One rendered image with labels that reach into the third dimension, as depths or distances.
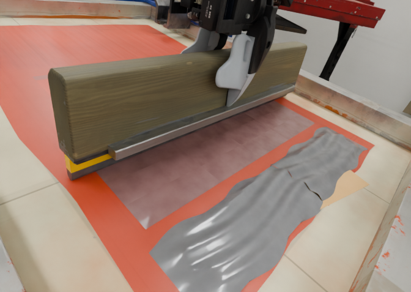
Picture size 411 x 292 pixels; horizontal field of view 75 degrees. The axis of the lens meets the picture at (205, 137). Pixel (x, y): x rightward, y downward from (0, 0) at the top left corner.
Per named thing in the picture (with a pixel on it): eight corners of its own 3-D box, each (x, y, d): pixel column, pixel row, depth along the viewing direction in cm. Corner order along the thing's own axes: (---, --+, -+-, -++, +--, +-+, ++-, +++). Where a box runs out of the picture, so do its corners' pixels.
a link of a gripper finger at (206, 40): (164, 87, 35) (180, 16, 29) (196, 79, 39) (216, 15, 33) (179, 100, 34) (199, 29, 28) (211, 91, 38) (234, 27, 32)
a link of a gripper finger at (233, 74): (201, 114, 32) (205, 32, 27) (232, 103, 36) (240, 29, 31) (221, 123, 30) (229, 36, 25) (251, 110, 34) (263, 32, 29)
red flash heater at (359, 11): (323, 11, 168) (333, -10, 161) (379, 33, 133) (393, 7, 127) (236, -8, 147) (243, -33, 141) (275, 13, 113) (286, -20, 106)
